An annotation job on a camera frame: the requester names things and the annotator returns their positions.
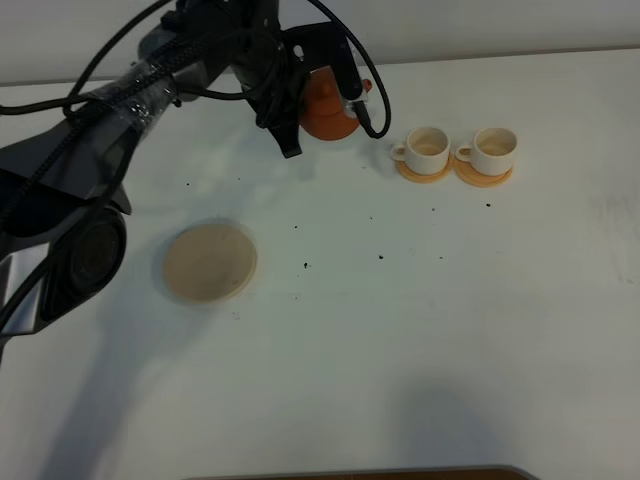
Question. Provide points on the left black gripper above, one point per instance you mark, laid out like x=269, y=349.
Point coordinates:
x=271, y=76

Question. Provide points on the brown clay teapot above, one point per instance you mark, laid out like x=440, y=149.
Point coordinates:
x=322, y=113

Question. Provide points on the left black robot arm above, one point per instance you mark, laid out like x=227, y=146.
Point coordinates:
x=63, y=204

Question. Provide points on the left small wooden coaster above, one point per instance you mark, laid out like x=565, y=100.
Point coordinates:
x=412, y=176

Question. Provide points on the small wooden coaster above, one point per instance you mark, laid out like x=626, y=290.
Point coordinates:
x=412, y=176
x=469, y=175

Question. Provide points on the left white teacup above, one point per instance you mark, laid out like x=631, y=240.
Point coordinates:
x=425, y=151

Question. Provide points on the white teacup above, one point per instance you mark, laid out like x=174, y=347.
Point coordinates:
x=425, y=151
x=491, y=151

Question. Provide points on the large round wooden coaster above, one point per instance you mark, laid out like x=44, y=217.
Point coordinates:
x=209, y=263

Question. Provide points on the right small wooden coaster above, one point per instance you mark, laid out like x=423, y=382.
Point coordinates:
x=469, y=175

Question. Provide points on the right white teacup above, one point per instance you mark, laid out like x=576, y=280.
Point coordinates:
x=491, y=151

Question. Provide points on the dark brown table edge object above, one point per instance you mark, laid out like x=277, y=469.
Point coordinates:
x=443, y=472

